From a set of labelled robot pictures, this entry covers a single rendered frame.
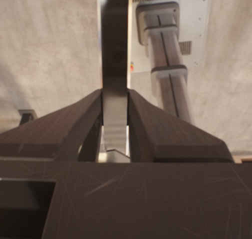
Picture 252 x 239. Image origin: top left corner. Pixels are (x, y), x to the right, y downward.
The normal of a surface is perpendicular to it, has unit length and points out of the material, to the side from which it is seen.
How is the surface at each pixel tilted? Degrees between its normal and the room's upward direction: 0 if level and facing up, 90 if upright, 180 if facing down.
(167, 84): 90
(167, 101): 90
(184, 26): 0
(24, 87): 0
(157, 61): 90
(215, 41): 0
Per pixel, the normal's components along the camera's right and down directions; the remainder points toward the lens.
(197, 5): 0.00, 0.76
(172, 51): -0.14, -0.65
